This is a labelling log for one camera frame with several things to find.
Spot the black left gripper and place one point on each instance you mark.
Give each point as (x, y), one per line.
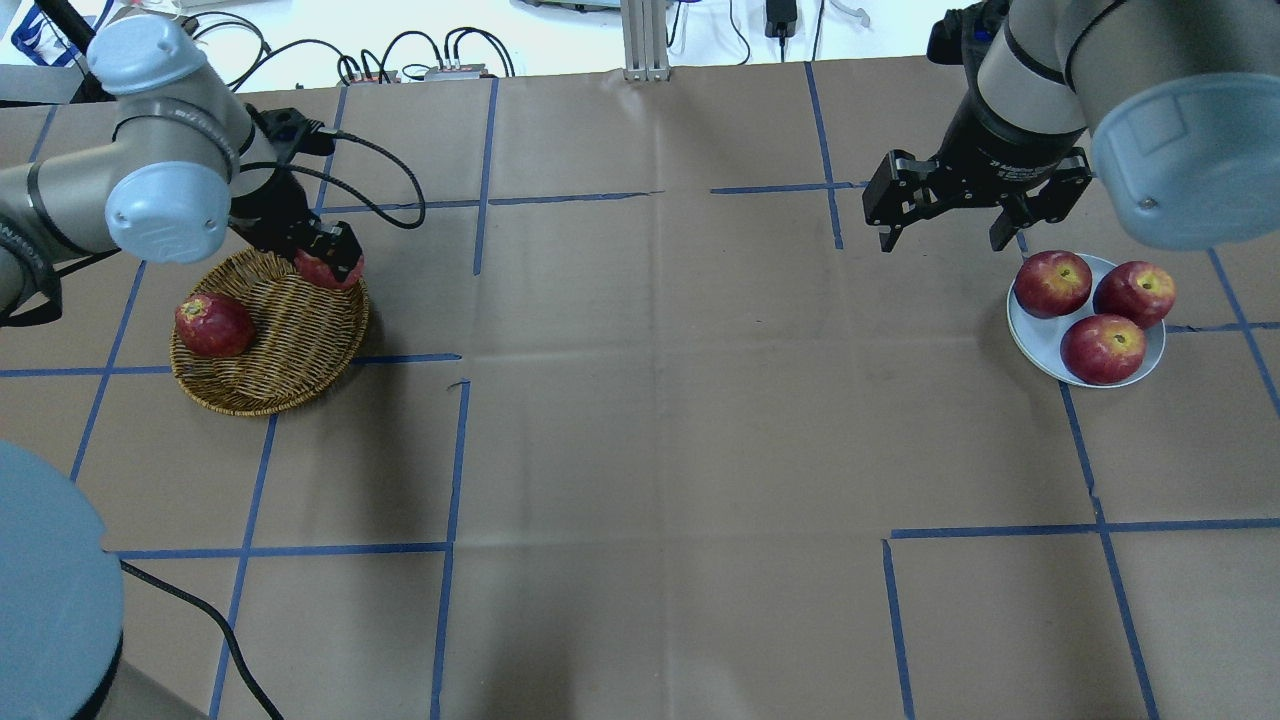
(268, 212)

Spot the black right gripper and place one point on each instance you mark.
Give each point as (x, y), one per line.
(1003, 147)

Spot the yellow-red apple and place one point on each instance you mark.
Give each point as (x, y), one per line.
(316, 272)

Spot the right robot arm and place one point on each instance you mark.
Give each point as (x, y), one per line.
(1171, 105)

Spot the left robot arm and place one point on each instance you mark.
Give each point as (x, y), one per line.
(186, 161)

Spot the red apple plate far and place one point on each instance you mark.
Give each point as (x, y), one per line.
(1052, 283)

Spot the red apple plate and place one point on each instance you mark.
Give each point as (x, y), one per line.
(1140, 291)
(1103, 349)
(1052, 283)

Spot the woven wicker basket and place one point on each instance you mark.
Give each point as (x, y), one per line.
(306, 337)

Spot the dark red apple in basket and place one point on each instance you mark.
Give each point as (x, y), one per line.
(214, 325)

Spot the light blue plate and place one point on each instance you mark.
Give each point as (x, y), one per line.
(1038, 339)

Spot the red apple plate near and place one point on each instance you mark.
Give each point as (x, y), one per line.
(1103, 349)

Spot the red apple plate outer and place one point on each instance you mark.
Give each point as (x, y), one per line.
(1140, 291)

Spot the black power adapter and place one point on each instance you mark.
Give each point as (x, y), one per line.
(780, 18)

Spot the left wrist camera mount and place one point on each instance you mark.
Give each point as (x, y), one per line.
(290, 133)

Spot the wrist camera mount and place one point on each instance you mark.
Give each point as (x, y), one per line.
(963, 35)
(290, 133)

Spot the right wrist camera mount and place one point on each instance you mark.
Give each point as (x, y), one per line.
(963, 35)

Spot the aluminium profile post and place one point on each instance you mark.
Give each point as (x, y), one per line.
(645, 41)

